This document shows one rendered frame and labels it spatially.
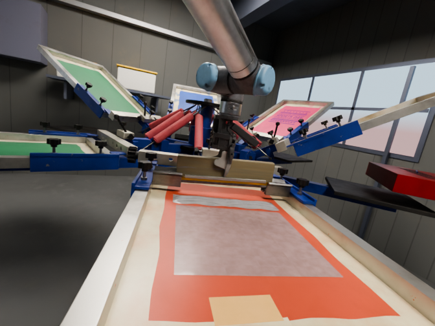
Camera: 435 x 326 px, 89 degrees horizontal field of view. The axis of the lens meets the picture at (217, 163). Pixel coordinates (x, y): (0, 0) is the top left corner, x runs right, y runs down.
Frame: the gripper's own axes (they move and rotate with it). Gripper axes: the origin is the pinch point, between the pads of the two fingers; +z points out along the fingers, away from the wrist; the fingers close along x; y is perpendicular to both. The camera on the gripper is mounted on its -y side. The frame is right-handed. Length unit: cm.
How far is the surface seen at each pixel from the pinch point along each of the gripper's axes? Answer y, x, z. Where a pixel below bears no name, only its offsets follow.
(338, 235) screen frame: -25.6, 29.8, 6.5
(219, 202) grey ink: 2.8, 9.3, 8.2
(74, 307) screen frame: 28, 53, 6
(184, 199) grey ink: 14.3, 9.3, 8.3
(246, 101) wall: -114, -373, -63
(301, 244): -14.3, 31.5, 8.8
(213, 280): 10.0, 43.9, 9.0
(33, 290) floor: 94, -59, 105
